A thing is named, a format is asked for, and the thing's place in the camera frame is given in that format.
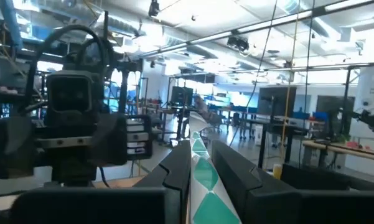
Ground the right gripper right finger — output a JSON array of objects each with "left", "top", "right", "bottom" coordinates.
[{"left": 211, "top": 139, "right": 302, "bottom": 224}]

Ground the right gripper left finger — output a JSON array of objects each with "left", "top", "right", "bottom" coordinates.
[{"left": 133, "top": 139, "right": 193, "bottom": 224}]

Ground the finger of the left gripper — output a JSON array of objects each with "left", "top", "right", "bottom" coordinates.
[
  {"left": 0, "top": 116, "right": 37, "bottom": 180},
  {"left": 91, "top": 111, "right": 128, "bottom": 167}
]

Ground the yellow cup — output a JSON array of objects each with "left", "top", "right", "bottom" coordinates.
[{"left": 272, "top": 164, "right": 283, "bottom": 180}]

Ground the black monitor screen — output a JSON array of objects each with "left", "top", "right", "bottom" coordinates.
[
  {"left": 170, "top": 86, "right": 194, "bottom": 107},
  {"left": 316, "top": 95, "right": 356, "bottom": 138},
  {"left": 257, "top": 86, "right": 297, "bottom": 118}
]

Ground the person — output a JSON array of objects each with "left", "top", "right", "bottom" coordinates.
[{"left": 193, "top": 95, "right": 213, "bottom": 124}]

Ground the wooden workbench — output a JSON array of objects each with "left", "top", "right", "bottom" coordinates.
[{"left": 301, "top": 139, "right": 374, "bottom": 175}]

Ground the black ceiling spotlight cluster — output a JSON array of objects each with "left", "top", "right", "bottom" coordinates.
[{"left": 226, "top": 35, "right": 250, "bottom": 53}]

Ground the white round pillar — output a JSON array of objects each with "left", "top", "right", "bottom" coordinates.
[{"left": 357, "top": 65, "right": 374, "bottom": 147}]

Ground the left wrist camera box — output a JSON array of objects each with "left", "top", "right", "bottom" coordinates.
[{"left": 45, "top": 70, "right": 96, "bottom": 125}]

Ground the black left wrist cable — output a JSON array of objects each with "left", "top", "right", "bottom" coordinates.
[{"left": 24, "top": 24, "right": 108, "bottom": 113}]

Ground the yellow hanging rope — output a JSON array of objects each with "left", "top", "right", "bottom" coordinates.
[{"left": 281, "top": 0, "right": 300, "bottom": 156}]

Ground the thin black hanging rope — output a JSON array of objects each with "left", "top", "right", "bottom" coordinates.
[{"left": 298, "top": 0, "right": 316, "bottom": 170}]

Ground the black hanging cable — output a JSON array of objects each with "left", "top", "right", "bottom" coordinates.
[{"left": 229, "top": 0, "right": 278, "bottom": 147}]

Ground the black background rig frame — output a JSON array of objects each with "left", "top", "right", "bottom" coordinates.
[{"left": 311, "top": 63, "right": 374, "bottom": 138}]

